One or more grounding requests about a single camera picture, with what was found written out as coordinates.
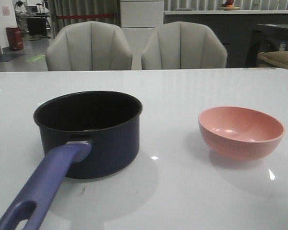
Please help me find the pink bowl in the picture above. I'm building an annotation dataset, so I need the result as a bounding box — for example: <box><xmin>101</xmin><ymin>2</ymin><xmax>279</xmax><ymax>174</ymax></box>
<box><xmin>198</xmin><ymin>106</ymin><xmax>285</xmax><ymax>161</ymax></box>

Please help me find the dark blue saucepan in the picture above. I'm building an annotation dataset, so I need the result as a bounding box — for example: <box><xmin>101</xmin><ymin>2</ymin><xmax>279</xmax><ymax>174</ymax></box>
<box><xmin>0</xmin><ymin>91</ymin><xmax>142</xmax><ymax>230</ymax></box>

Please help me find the right beige chair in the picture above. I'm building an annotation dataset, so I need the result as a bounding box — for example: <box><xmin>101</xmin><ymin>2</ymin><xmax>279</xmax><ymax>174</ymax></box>
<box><xmin>141</xmin><ymin>22</ymin><xmax>228</xmax><ymax>70</ymax></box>

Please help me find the beige chair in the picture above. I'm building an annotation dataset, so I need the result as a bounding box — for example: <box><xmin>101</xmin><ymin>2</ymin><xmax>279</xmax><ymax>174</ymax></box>
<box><xmin>141</xmin><ymin>22</ymin><xmax>228</xmax><ymax>70</ymax></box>
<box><xmin>45</xmin><ymin>21</ymin><xmax>132</xmax><ymax>71</ymax></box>

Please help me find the left beige chair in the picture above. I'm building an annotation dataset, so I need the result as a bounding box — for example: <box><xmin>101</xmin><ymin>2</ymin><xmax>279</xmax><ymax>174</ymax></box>
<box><xmin>45</xmin><ymin>21</ymin><xmax>132</xmax><ymax>71</ymax></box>

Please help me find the white drawer cabinet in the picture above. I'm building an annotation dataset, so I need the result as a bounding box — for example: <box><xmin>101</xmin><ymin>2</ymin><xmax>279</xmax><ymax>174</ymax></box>
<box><xmin>120</xmin><ymin>0</ymin><xmax>164</xmax><ymax>70</ymax></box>

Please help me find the red barrier belt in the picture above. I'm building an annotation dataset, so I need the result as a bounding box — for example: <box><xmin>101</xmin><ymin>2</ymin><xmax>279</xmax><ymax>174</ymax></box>
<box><xmin>56</xmin><ymin>13</ymin><xmax>115</xmax><ymax>20</ymax></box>

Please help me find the fruit plate on counter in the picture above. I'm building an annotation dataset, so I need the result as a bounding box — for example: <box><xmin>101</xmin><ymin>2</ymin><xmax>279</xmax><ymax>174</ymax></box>
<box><xmin>220</xmin><ymin>0</ymin><xmax>240</xmax><ymax>11</ymax></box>

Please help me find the black desk background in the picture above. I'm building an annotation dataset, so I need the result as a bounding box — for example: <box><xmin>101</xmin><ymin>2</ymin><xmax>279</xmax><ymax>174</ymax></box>
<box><xmin>15</xmin><ymin>13</ymin><xmax>51</xmax><ymax>37</ymax></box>

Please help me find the red trash bin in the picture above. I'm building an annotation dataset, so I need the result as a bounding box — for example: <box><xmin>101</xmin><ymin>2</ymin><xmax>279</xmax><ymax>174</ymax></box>
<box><xmin>6</xmin><ymin>26</ymin><xmax>24</xmax><ymax>51</ymax></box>

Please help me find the olive cushion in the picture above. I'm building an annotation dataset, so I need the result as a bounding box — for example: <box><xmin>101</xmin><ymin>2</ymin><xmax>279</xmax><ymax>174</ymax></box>
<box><xmin>257</xmin><ymin>51</ymin><xmax>288</xmax><ymax>70</ymax></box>

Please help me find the dark side table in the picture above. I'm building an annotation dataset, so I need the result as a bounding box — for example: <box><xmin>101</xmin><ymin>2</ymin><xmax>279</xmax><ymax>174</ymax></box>
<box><xmin>245</xmin><ymin>24</ymin><xmax>288</xmax><ymax>67</ymax></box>

